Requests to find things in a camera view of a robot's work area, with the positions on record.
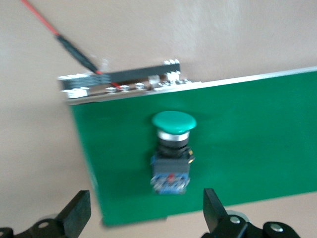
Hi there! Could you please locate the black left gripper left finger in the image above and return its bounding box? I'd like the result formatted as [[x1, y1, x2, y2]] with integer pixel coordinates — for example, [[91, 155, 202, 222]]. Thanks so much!
[[55, 190, 92, 236]]

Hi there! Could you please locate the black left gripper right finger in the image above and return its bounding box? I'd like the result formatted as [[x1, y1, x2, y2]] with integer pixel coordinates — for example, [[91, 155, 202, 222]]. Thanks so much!
[[203, 188, 228, 233]]

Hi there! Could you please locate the green push button switch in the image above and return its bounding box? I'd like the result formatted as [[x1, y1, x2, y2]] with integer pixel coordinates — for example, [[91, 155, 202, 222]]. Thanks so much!
[[150, 111, 198, 195]]

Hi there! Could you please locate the green conveyor belt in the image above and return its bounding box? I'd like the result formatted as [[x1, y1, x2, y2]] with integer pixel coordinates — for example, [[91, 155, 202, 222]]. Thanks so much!
[[58, 58, 317, 227]]

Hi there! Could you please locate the red black conveyor wire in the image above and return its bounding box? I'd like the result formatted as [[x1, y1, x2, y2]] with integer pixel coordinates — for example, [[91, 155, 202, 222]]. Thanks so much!
[[19, 0, 124, 90]]

